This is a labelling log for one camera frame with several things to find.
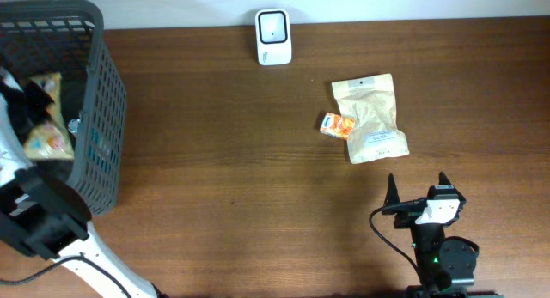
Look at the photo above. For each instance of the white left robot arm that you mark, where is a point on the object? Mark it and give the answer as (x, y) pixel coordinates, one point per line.
(42, 216)

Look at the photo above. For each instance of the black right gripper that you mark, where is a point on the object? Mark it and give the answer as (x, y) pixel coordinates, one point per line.
(409, 207)

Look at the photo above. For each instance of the white barcode scanner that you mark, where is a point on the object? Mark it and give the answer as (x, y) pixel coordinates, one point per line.
(273, 38)

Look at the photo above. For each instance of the grey plastic mesh basket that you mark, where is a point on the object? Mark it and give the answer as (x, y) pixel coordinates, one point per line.
(66, 37)

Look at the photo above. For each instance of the small orange juice carton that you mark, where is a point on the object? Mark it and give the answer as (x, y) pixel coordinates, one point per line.
(337, 126)

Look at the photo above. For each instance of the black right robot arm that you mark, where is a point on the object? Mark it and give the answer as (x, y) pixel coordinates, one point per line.
(445, 264)

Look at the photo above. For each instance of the beige kraft paper pouch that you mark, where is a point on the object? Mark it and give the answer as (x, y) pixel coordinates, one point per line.
(371, 103)

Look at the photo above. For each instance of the yellow snack chip bag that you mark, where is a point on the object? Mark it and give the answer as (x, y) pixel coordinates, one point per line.
(49, 139)

